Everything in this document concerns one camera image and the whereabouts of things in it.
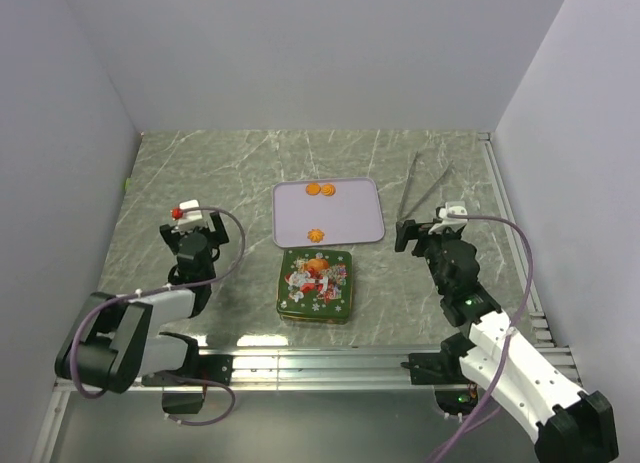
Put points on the white camera mount red button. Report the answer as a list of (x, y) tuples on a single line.
[(187, 216)]

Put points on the gold tin lid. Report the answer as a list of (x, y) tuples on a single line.
[(316, 285)]

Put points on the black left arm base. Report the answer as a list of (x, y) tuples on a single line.
[(184, 391)]

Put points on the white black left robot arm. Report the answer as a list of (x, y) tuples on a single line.
[(117, 339)]

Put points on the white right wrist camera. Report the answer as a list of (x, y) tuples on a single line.
[(452, 216)]

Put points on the orange round chip cookie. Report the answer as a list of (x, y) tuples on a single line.
[(313, 189)]

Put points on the aluminium frame rail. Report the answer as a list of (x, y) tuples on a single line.
[(319, 369)]

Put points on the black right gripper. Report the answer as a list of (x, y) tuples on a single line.
[(411, 230)]

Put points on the orange flower cookie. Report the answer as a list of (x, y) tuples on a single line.
[(316, 235)]

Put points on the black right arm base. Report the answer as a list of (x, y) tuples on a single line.
[(455, 395)]

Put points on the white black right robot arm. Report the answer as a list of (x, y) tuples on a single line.
[(564, 422)]

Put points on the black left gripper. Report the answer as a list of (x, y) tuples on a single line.
[(216, 237)]

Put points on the lavender plastic tray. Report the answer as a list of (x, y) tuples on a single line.
[(352, 215)]

